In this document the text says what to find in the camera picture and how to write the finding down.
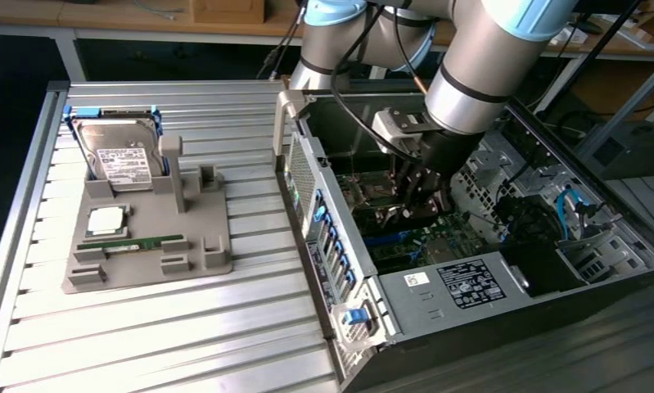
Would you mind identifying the grey plastic parts rack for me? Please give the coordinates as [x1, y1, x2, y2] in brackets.
[61, 134, 235, 295]

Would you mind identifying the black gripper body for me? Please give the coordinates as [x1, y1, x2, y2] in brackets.
[413, 133, 483, 181]

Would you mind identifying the open black PC case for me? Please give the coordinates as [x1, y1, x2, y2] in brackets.
[271, 79, 654, 393]

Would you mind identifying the dangling cable with metal plug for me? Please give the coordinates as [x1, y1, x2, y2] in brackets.
[258, 0, 306, 79]

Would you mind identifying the aluminium profile frame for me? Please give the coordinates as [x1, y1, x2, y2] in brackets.
[574, 68, 654, 165]

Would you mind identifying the CPU socket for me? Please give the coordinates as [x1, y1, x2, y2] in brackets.
[351, 171, 402, 204]

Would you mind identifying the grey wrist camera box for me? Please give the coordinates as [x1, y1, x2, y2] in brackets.
[370, 108, 435, 156]

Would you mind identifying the hard disk in blue caddy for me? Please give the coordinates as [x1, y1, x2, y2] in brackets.
[63, 105, 167, 193]

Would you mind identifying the long wooden desk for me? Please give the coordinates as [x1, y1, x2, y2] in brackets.
[0, 0, 654, 62]

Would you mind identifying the silver CPU chip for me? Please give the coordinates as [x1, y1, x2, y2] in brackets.
[85, 206, 129, 237]

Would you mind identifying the grey wire bundle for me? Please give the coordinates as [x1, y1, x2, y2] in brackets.
[555, 228, 618, 251]

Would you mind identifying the green RAM stick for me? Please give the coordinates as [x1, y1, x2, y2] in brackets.
[77, 235, 187, 253]

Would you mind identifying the white tape roll box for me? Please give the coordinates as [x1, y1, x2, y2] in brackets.
[549, 24, 589, 45]

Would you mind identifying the large cardboard box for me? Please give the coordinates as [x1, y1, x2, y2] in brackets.
[190, 0, 267, 24]

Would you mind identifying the perforated metal disk bay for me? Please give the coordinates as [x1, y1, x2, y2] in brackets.
[451, 138, 531, 216]

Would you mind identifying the black slanted pole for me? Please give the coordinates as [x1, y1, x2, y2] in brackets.
[533, 0, 648, 118]

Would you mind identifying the square chipset heatsink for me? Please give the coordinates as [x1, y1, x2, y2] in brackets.
[422, 239, 459, 264]

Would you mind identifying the thin grey desk cable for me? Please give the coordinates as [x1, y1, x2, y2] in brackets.
[134, 0, 190, 20]

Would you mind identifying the light blue data wire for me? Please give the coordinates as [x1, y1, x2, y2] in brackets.
[554, 184, 594, 242]

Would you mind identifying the grey computer tower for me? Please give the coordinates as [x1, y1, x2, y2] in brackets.
[591, 122, 654, 181]

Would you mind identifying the black monitor stand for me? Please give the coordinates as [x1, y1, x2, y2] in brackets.
[571, 0, 606, 34]

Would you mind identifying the graphics card with metal bracket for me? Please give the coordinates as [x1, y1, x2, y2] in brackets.
[358, 192, 453, 241]

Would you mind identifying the grey power supply unit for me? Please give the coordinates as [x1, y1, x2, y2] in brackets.
[377, 251, 530, 336]

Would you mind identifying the green motherboard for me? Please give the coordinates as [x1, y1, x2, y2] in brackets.
[334, 163, 502, 275]

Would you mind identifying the blue expansion slot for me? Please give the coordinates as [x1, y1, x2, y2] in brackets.
[364, 231, 415, 247]

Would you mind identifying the black wire bundle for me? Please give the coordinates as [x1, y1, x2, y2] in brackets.
[493, 195, 561, 246]

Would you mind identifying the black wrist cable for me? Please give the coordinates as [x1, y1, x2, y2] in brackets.
[328, 0, 421, 160]

